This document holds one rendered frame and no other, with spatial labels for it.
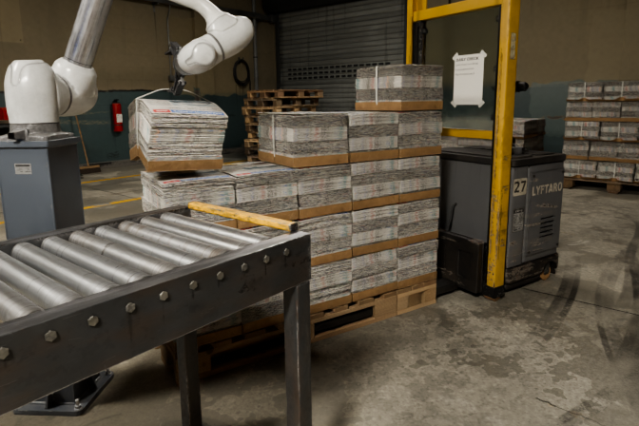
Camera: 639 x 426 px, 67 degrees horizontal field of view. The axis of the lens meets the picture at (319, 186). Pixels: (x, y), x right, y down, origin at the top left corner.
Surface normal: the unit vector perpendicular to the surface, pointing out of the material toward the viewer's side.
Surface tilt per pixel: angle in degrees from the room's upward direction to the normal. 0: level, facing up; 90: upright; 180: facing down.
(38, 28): 90
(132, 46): 90
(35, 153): 90
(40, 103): 90
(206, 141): 107
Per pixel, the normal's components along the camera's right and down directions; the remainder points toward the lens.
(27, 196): -0.06, 0.18
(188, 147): 0.50, 0.43
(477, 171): -0.85, 0.11
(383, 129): 0.51, 0.15
